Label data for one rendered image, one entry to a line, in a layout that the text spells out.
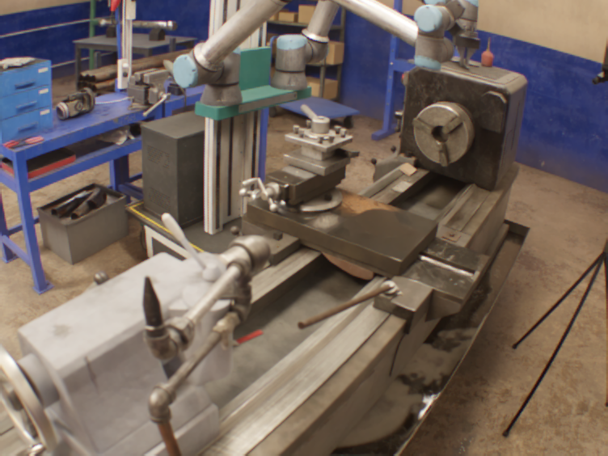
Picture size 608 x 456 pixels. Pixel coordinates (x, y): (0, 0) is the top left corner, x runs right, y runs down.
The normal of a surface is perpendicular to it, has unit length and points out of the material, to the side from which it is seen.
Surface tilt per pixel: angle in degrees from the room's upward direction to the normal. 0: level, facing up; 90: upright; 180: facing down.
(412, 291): 0
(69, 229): 90
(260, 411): 0
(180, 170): 90
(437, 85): 90
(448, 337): 0
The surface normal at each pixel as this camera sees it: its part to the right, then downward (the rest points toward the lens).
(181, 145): 0.77, 0.33
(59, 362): 0.36, -0.73
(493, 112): -0.58, 0.33
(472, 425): 0.06, -0.90
